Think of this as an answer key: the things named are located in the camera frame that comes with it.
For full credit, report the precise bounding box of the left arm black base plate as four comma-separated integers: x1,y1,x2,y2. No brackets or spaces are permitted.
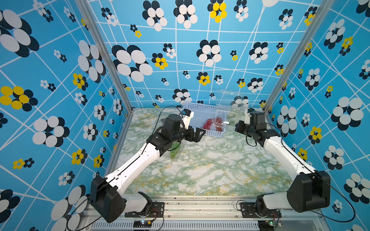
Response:
124,202,165,218

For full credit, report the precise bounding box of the aluminium corner post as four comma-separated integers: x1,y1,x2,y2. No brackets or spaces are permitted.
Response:
263,0,335,114
76,0,133,115

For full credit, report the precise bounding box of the left green circuit board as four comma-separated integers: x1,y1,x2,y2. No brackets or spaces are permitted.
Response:
133,220,153,229

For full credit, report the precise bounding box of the green circuit board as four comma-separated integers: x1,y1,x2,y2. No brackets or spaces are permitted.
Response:
258,221,275,231
133,220,153,229

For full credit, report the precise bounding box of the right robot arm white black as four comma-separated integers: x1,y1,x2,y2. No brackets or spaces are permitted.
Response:
235,121,330,217

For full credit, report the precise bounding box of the right green circuit board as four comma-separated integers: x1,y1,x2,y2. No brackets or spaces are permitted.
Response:
258,221,275,231

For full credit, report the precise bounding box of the green grape bunch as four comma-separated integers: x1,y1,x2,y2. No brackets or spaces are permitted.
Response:
169,141,181,159

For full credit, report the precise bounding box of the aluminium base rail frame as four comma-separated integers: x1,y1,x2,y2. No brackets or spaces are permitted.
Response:
78,196,330,231

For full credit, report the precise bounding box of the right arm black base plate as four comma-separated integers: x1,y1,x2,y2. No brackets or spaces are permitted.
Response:
236,201,282,219

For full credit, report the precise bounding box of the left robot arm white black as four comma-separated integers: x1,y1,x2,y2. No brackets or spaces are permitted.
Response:
89,109,205,223

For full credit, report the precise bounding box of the white perforated plastic basket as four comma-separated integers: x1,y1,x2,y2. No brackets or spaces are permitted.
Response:
183,102,226,137

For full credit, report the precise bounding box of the aluminium corner post left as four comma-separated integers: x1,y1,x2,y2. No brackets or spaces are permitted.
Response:
76,0,133,115

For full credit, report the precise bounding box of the clear clamshell container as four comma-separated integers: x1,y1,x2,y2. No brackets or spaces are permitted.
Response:
163,141,182,160
216,90,250,130

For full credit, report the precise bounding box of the aluminium corner post right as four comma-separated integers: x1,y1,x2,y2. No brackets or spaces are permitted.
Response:
263,0,335,114

